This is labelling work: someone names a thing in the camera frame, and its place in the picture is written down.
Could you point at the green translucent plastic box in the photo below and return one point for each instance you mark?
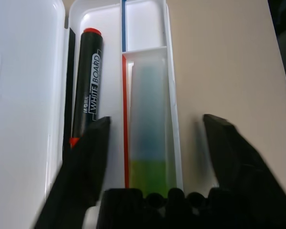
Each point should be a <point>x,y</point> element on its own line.
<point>150,119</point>

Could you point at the black whiteboard marker red cap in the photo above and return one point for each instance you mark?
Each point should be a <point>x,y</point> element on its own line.
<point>88,78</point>

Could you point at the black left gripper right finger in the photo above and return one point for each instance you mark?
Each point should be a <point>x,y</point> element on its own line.
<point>240,162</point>

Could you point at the white plastic pencil case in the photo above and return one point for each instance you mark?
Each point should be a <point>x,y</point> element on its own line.
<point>26,95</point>

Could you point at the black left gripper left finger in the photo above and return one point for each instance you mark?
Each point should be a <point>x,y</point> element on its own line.
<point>81,171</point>

